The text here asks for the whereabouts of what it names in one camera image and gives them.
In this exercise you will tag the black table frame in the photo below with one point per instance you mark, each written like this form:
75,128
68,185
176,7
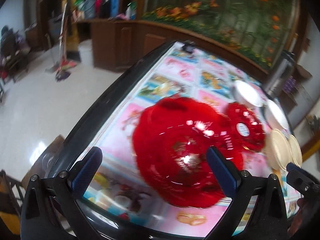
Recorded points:
100,109

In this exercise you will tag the small black table device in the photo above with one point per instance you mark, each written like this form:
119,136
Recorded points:
188,47

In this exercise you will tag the colourful fruit pattern tablecloth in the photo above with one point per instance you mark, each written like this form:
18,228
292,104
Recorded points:
135,200

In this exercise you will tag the seated person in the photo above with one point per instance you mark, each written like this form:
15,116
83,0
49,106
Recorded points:
9,44

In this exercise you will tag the beige plastic bowl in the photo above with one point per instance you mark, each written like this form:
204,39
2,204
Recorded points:
277,150
295,151

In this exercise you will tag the wooden counter cabinet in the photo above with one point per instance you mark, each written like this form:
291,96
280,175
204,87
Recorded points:
119,44

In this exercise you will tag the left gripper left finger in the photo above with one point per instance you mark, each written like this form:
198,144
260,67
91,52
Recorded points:
83,171

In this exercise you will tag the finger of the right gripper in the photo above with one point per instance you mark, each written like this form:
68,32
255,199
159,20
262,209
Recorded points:
302,181

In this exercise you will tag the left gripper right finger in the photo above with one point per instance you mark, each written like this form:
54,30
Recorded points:
225,172

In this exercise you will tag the mop with steel handle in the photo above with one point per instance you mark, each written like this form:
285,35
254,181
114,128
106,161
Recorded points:
62,73

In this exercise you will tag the steel thermos flask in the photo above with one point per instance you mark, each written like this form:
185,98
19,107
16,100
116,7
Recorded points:
279,74

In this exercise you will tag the small red gold-rimmed plate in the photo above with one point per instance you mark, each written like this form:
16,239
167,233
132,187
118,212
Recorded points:
247,126

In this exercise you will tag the blue thermos jug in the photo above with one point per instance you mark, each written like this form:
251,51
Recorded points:
114,8

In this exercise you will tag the white paper bowl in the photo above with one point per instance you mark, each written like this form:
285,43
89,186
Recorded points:
275,117
245,94

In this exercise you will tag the white plastic bucket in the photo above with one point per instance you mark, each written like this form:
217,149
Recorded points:
85,49

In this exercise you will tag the flower mural panel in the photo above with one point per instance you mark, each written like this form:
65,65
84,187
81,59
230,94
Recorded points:
256,29

